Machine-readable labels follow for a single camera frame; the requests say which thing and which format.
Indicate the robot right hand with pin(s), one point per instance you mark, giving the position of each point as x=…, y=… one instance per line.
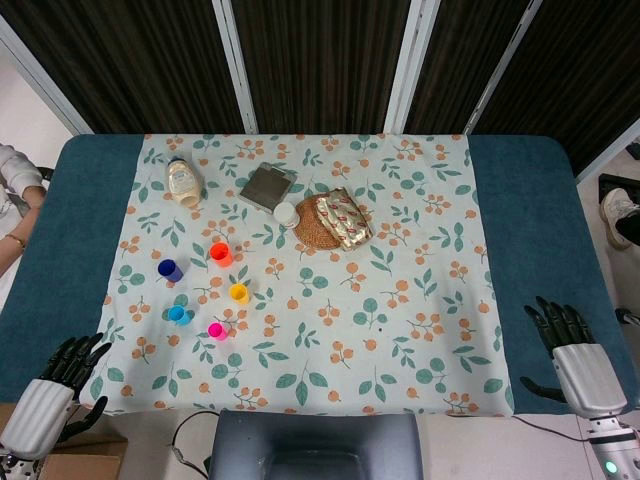
x=587, y=375

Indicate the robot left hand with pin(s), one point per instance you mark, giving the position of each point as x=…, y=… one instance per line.
x=42, y=410

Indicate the light blue plastic cup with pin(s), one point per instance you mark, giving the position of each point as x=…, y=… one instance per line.
x=178, y=315

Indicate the dark blue plastic cup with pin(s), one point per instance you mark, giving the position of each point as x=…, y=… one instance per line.
x=170, y=270

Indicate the pink plastic cup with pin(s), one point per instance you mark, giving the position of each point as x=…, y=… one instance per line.
x=217, y=331

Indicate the yellow plastic cup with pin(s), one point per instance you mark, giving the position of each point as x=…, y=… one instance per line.
x=239, y=294

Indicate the person bare forearm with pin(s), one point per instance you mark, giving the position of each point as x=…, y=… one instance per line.
x=12, y=250

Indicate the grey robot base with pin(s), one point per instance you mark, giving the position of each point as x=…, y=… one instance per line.
x=315, y=445

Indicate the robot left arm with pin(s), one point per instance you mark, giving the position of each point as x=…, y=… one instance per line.
x=12, y=467

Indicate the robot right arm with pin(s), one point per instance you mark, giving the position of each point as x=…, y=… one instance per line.
x=612, y=450

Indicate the teal table cover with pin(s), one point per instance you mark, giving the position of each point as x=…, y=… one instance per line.
x=525, y=225

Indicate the white sneaker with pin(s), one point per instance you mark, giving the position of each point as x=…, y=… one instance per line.
x=616, y=215

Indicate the orange plastic cup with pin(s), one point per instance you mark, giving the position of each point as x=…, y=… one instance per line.
x=220, y=254

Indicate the person white sleeved arm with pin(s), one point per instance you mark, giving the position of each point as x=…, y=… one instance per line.
x=15, y=167

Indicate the floral tablecloth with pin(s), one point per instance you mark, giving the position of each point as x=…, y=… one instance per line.
x=325, y=325

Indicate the mayonnaise squeeze bottle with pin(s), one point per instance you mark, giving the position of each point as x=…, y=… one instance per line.
x=184, y=182

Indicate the gold snack packet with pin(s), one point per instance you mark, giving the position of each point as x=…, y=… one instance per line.
x=345, y=217

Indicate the dark slatted screen panel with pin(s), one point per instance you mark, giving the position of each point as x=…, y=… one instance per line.
x=575, y=75
x=125, y=60
x=320, y=60
x=465, y=60

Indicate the small white jar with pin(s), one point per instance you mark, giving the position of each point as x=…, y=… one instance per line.
x=285, y=215

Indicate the round woven coaster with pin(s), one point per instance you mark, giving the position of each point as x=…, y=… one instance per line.
x=310, y=227

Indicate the silver flat kitchen scale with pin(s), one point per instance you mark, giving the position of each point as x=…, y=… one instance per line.
x=265, y=187

